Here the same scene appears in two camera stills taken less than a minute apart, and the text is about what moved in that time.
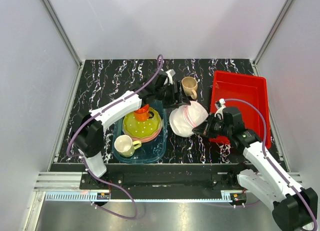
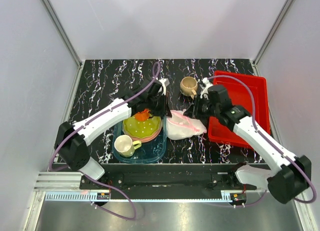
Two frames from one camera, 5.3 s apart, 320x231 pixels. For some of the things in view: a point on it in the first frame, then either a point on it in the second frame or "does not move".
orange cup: [142, 114] does not move
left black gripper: [177, 98] → [164, 111]
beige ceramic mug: [189, 85] does not move
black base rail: [166, 178] does not move
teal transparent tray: [151, 152] does not move
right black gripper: [205, 128] → [190, 112]
